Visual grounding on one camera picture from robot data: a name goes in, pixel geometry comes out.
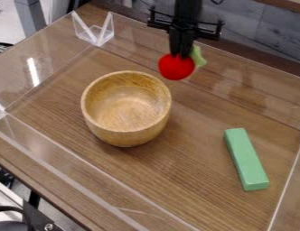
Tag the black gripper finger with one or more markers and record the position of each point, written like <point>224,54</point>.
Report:
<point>182,40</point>

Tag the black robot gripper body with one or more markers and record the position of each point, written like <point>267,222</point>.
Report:
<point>184,22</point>

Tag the red plush fruit green leaf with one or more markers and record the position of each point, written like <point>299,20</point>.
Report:
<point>176,68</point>

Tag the round wooden bowl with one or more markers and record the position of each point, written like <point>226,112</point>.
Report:
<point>127,107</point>

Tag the grey pillar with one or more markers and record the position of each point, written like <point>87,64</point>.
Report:
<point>32,16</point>

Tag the green rectangular block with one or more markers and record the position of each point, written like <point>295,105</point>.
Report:
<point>248,164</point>

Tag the black metal stand base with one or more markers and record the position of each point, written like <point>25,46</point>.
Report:
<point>21,215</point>

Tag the clear acrylic corner bracket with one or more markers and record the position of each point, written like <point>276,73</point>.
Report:
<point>95,34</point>

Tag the clear acrylic tray enclosure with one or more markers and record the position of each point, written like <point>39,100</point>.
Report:
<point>135,153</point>

